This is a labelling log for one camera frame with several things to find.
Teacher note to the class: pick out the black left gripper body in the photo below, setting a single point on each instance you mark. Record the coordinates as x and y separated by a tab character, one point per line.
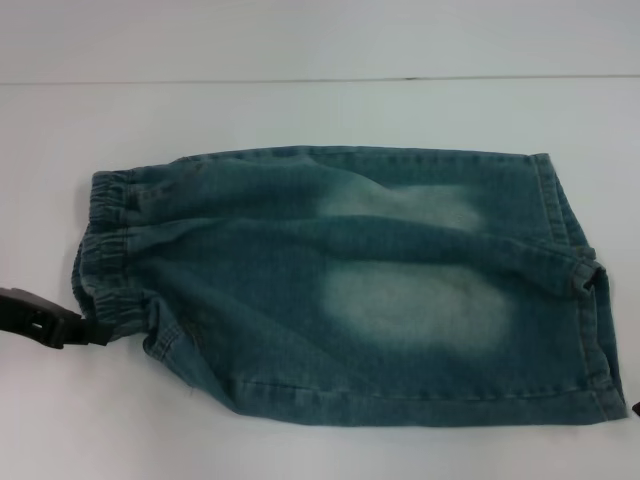
35	317

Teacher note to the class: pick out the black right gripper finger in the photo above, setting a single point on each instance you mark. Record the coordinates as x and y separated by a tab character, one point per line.
636	409

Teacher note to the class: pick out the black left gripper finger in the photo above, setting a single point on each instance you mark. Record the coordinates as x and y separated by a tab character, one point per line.
94	336

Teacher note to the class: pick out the blue denim shorts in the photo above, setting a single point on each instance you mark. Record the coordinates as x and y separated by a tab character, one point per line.
300	280

